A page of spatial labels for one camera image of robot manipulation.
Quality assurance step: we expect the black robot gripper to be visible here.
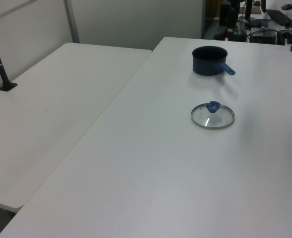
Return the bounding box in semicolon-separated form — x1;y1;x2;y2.
219;0;238;38

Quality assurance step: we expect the glass lid with blue knob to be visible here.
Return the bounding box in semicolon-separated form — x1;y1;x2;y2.
190;101;235;130

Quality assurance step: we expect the dark blue saucepan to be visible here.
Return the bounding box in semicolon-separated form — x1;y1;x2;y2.
192;46;236;76

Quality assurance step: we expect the black stand with round base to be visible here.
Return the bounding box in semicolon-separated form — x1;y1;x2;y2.
237;0;253;25

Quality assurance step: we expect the black box device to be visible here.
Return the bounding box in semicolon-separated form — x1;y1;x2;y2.
250;29;279;45

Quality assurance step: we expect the black computer keyboard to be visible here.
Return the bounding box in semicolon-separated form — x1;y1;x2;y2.
266;9;292;27

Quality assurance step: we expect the grey partition frame post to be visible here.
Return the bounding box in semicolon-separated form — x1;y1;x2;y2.
63;0;80;44

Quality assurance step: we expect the black camera stand with cable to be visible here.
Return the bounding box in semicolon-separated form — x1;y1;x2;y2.
0;21;18;92

